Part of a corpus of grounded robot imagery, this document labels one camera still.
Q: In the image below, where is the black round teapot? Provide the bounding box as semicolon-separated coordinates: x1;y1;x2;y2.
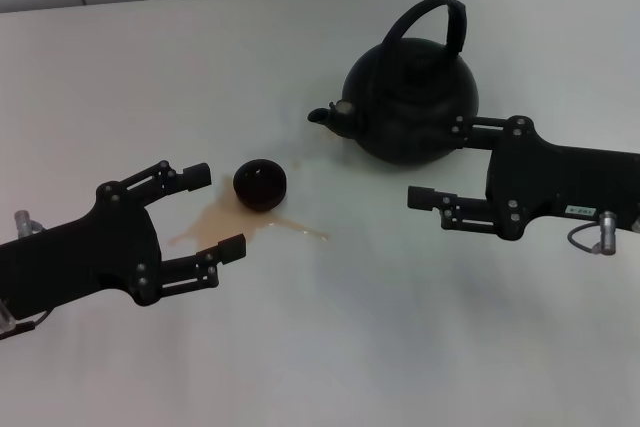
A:
307;0;481;166

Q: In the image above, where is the small black teacup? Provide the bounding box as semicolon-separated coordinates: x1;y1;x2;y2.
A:
232;159;289;213

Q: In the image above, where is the brown tea spill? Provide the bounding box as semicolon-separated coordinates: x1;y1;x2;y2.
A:
167;160;331;251

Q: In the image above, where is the left gripper cable with plug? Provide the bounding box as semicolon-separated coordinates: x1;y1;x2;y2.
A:
0;210;51;339

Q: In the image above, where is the gripper cable with plug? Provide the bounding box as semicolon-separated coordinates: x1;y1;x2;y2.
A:
568;210;619;256
0;210;51;339

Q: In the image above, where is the right gripper cable with plug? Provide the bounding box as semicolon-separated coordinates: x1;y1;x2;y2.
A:
568;210;619;256

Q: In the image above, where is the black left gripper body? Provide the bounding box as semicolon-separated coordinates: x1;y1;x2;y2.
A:
0;180;164;321

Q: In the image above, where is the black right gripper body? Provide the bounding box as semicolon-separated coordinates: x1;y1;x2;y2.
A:
483;115;640;241

